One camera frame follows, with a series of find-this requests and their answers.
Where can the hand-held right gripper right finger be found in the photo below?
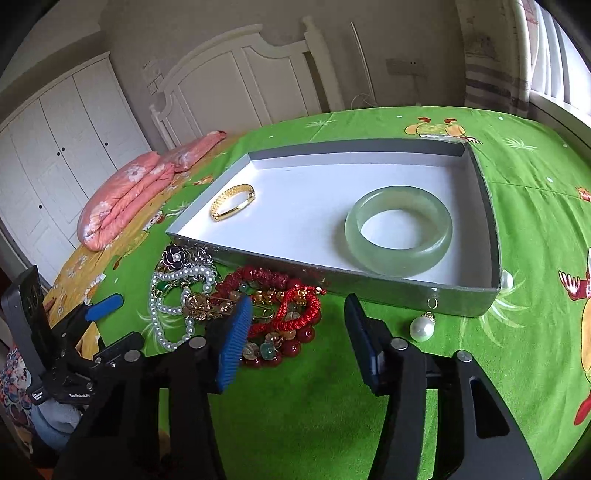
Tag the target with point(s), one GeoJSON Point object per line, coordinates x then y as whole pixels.
{"type": "Point", "coordinates": [364, 344]}

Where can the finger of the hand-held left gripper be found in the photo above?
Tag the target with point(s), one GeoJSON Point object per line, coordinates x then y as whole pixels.
{"type": "Point", "coordinates": [106, 307]}

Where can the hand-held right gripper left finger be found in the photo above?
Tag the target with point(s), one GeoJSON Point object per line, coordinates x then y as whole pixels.
{"type": "Point", "coordinates": [234, 339]}

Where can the gold brooch pin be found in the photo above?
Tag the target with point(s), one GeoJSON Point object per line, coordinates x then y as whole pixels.
{"type": "Point", "coordinates": [221, 308]}

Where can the grey cardboard jewelry box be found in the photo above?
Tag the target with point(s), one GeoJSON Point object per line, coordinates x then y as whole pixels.
{"type": "Point", "coordinates": [300, 207]}

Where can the person's left forearm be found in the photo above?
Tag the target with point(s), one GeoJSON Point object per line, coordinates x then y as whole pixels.
{"type": "Point", "coordinates": [55, 422]}

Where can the white pearl earring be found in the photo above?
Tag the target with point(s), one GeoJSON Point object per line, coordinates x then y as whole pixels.
{"type": "Point", "coordinates": [420, 331]}
{"type": "Point", "coordinates": [507, 280]}

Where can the black flower brooch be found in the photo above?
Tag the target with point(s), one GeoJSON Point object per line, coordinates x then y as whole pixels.
{"type": "Point", "coordinates": [175, 255]}

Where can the pale green jade bangle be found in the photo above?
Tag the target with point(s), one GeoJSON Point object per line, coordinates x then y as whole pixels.
{"type": "Point", "coordinates": [397, 261]}

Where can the green and yellow printed bedsheet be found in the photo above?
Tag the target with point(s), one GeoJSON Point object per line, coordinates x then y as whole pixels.
{"type": "Point", "coordinates": [300, 415]}

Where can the pink floral quilt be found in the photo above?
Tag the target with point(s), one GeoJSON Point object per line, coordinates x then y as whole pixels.
{"type": "Point", "coordinates": [120, 203]}

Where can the gold bangle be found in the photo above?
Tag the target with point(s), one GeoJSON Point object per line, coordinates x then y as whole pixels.
{"type": "Point", "coordinates": [233, 211]}

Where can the white wardrobe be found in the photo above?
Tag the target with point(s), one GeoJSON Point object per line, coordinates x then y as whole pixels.
{"type": "Point", "coordinates": [60, 152]}

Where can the pink floral pillow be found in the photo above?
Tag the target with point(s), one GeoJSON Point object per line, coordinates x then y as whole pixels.
{"type": "Point", "coordinates": [194, 147]}

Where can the white wooden headboard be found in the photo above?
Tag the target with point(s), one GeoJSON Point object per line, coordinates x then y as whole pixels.
{"type": "Point", "coordinates": [221, 87]}

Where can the grey metal pole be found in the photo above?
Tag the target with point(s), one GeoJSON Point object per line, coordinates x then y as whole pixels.
{"type": "Point", "coordinates": [362, 64]}

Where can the striped curtain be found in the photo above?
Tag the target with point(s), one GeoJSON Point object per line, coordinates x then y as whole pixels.
{"type": "Point", "coordinates": [485, 69]}

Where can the window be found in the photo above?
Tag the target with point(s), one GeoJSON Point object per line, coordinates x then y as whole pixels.
{"type": "Point", "coordinates": [568, 46]}

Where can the white wall switch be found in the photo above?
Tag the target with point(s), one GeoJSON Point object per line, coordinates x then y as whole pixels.
{"type": "Point", "coordinates": [153, 87]}

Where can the wall socket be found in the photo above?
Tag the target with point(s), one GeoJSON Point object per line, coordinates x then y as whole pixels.
{"type": "Point", "coordinates": [406, 68]}

